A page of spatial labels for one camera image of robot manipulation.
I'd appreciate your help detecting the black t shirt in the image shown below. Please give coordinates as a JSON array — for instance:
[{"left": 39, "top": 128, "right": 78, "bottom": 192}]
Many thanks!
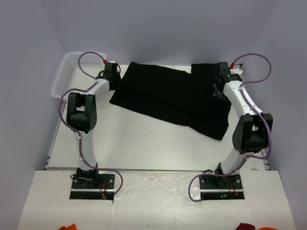
[{"left": 109, "top": 62, "right": 231, "bottom": 140}]

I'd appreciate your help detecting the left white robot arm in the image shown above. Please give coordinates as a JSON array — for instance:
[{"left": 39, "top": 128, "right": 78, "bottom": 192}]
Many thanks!
[{"left": 66, "top": 61, "right": 121, "bottom": 188}]

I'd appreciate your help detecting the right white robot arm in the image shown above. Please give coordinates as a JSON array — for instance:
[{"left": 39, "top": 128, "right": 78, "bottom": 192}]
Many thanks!
[{"left": 213, "top": 62, "right": 273, "bottom": 188}]

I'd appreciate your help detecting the white plastic basket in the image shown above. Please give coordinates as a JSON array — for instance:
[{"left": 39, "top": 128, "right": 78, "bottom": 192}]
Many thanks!
[{"left": 51, "top": 52, "right": 106, "bottom": 98}]

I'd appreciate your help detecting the dark red cloth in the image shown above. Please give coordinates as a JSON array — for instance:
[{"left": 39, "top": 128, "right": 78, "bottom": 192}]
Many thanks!
[{"left": 236, "top": 223, "right": 256, "bottom": 230}]

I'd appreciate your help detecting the orange cloth bottom right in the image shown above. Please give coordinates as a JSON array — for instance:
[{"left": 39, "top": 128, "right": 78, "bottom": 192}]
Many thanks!
[{"left": 258, "top": 227, "right": 279, "bottom": 230}]

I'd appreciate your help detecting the orange cloth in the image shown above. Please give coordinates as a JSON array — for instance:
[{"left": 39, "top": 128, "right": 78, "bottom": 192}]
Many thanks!
[
  {"left": 258, "top": 227, "right": 279, "bottom": 230},
  {"left": 58, "top": 223, "right": 77, "bottom": 230}
]

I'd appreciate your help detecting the orange cloth bottom left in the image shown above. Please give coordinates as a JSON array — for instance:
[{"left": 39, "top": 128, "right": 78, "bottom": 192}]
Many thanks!
[{"left": 58, "top": 223, "right": 77, "bottom": 230}]

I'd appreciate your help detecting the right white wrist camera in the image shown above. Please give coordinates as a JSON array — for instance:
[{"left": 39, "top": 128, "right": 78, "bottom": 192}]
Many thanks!
[{"left": 232, "top": 63, "right": 244, "bottom": 72}]

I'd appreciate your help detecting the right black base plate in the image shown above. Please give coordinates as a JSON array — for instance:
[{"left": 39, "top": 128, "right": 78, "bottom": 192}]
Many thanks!
[{"left": 199, "top": 170, "right": 245, "bottom": 201}]

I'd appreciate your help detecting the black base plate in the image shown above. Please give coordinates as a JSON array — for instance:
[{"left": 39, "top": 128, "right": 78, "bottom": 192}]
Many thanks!
[
  {"left": 199, "top": 170, "right": 245, "bottom": 201},
  {"left": 69, "top": 173, "right": 115, "bottom": 201}
]

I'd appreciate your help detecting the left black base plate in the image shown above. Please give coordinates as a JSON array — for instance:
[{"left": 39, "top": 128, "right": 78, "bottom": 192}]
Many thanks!
[{"left": 69, "top": 173, "right": 115, "bottom": 201}]

